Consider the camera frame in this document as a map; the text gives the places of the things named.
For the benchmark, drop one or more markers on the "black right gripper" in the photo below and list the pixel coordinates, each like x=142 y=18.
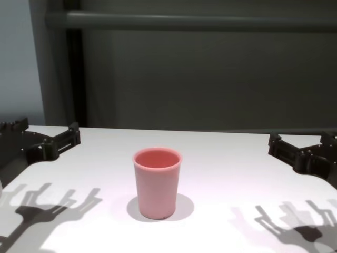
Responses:
x=316 y=163

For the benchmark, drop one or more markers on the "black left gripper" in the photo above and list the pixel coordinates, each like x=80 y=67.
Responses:
x=23 y=155

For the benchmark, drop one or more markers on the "pink plastic cup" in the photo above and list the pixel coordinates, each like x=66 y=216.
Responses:
x=156 y=189

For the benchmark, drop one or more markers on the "gray horizontal railing bar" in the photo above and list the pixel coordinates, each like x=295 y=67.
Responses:
x=184 y=20

